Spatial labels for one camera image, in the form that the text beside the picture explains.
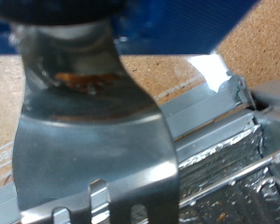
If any wire oven rack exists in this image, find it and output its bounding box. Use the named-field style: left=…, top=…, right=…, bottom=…
left=176, top=144, right=280, bottom=210

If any blue block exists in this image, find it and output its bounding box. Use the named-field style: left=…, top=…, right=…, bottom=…
left=0, top=0, right=259, bottom=57

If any glass oven door with handle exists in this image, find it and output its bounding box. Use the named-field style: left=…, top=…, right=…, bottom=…
left=0, top=54, right=256, bottom=224

